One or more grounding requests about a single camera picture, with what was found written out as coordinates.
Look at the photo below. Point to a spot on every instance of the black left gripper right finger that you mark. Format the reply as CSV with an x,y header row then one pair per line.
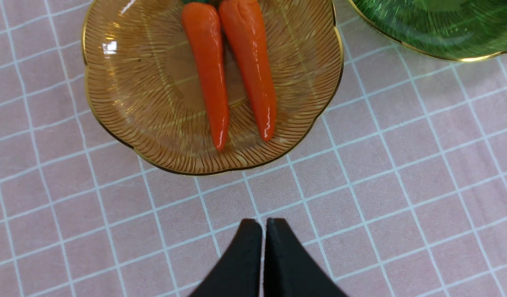
x,y
289,271

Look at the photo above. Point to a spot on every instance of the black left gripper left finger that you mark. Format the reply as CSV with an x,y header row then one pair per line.
x,y
237,273

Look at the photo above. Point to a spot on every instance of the orange toy carrot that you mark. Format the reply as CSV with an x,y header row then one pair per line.
x,y
202,26
243,24

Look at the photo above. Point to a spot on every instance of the pink checkered tablecloth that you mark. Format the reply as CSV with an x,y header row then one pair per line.
x,y
399,190

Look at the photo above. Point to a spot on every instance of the amber ribbed glass plate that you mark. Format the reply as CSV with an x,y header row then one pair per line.
x,y
143,88

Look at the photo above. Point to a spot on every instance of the green ribbed glass plate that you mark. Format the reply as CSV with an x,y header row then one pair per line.
x,y
452,30

